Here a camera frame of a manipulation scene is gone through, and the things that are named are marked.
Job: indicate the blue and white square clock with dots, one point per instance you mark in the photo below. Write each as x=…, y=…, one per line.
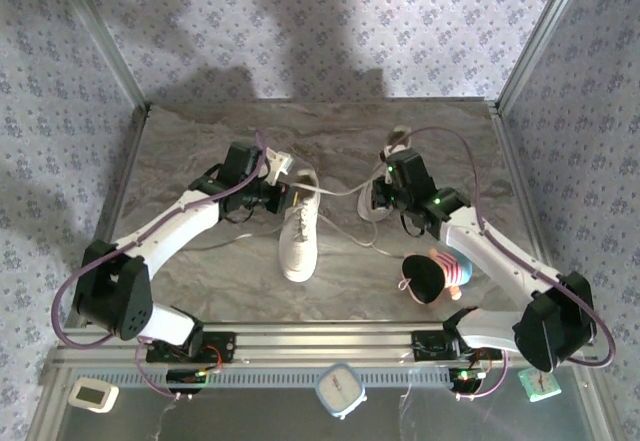
x=341, y=391

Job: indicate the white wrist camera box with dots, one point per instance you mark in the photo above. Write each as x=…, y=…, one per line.
x=277, y=161
x=392, y=152

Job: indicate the black left controller board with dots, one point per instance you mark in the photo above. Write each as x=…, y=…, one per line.
x=185, y=376

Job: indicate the white lace-up sneaker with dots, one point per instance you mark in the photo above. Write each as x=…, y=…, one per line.
x=300, y=251
x=367, y=208

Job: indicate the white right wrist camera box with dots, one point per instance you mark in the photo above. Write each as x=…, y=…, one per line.
x=392, y=152

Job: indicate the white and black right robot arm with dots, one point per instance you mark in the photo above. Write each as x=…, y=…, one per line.
x=500, y=256

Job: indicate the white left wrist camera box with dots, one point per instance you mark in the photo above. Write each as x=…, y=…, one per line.
x=277, y=161

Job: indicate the green alarm clock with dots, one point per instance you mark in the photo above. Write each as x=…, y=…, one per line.
x=539, y=386

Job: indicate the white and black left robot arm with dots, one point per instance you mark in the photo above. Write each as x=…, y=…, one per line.
x=175, y=221

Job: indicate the aluminium side frame rail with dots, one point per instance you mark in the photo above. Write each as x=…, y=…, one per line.
x=515, y=161
x=111, y=201

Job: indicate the aluminium frame post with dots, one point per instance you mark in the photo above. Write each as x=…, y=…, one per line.
x=111, y=46
x=538, y=36

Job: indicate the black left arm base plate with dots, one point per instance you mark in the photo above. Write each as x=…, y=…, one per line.
x=225, y=346

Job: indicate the black-haired plush doll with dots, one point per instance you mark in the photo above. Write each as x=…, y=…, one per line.
x=425, y=276

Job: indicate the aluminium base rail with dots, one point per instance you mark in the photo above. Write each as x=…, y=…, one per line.
x=325, y=343

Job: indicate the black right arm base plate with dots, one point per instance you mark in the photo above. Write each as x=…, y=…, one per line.
x=425, y=346

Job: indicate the black right controller board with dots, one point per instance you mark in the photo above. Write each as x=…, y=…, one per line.
x=467, y=376

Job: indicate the black controller board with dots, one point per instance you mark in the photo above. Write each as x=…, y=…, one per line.
x=185, y=376
x=467, y=376

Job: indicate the white digital timer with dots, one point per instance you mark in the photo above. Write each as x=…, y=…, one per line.
x=92, y=395

